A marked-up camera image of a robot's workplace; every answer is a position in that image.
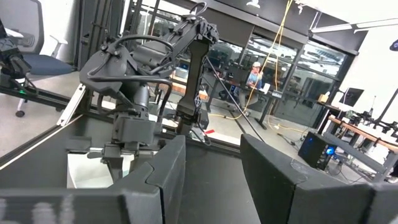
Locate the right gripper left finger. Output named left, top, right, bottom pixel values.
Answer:
left=0, top=134, right=187, bottom=224

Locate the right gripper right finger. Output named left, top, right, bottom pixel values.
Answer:
left=239, top=133, right=398, bottom=224

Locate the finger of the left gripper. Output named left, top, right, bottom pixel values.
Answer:
left=129, top=152, right=150, bottom=172
left=104, top=156, right=125, bottom=184

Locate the white plastic bin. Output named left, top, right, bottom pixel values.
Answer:
left=66, top=151, right=139, bottom=189

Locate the black computer tower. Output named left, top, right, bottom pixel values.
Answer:
left=297, top=131, right=339, bottom=172

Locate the wooden top workbench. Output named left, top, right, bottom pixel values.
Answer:
left=323, top=114, right=398, bottom=184

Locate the office chair blue seat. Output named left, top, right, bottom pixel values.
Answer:
left=0, top=0, right=74, bottom=118

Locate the black computer monitor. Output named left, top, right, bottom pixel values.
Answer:
left=338, top=87, right=365, bottom=108

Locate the black office desk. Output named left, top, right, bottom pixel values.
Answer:
left=214, top=79, right=282, bottom=130

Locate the person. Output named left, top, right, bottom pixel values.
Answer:
left=238, top=61, right=266, bottom=110

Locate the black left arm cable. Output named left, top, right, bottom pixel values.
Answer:
left=86, top=33, right=175, bottom=125

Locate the thin black cable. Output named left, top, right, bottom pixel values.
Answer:
left=205, top=55, right=265, bottom=142

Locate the yellow cable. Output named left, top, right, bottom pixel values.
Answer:
left=208, top=0, right=295, bottom=134

